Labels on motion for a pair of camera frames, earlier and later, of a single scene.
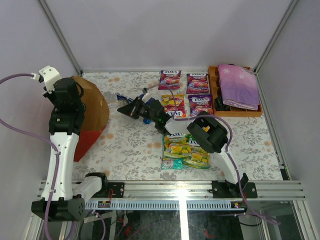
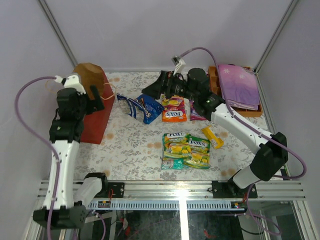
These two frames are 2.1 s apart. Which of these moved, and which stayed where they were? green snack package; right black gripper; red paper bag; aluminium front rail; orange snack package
Moved: red paper bag; right black gripper
Stayed: green snack package; orange snack package; aluminium front rail
